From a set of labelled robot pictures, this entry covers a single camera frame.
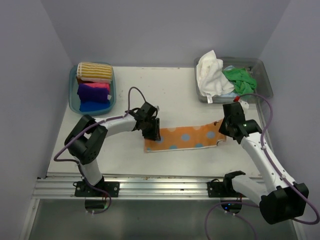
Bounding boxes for orange patterned towel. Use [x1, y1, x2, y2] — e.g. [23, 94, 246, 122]
[144, 120, 227, 153]

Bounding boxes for purple towel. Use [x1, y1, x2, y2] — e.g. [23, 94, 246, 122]
[77, 83, 110, 103]

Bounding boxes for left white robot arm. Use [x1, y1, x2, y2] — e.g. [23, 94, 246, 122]
[64, 101, 161, 197]

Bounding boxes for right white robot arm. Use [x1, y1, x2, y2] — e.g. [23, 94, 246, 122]
[219, 102, 309, 225]

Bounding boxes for green towel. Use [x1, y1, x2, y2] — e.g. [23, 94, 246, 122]
[222, 67, 257, 95]

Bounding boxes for clear grey plastic bin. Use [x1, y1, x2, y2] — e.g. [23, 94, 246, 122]
[193, 57, 274, 104]

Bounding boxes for white towel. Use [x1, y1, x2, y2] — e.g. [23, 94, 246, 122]
[195, 50, 235, 104]

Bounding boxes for pink rolled towel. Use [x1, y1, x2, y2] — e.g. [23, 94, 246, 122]
[85, 82, 110, 91]

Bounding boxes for blue rolled towel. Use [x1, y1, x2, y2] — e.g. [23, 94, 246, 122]
[79, 101, 110, 112]

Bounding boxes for blue-green plastic bin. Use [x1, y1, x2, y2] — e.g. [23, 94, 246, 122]
[68, 65, 117, 116]

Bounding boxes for yellow striped rolled towel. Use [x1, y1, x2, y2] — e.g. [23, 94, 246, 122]
[76, 62, 113, 83]

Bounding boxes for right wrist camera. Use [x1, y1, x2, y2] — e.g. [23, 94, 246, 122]
[233, 96, 250, 113]

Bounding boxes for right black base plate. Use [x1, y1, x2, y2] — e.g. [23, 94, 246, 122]
[206, 180, 239, 198]

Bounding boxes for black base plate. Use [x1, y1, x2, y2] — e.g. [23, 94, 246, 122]
[206, 180, 239, 198]
[72, 180, 120, 198]

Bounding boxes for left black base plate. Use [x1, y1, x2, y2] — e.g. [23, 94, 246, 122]
[72, 180, 120, 198]

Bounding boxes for aluminium mounting rail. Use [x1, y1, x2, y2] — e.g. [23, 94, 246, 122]
[31, 173, 217, 200]

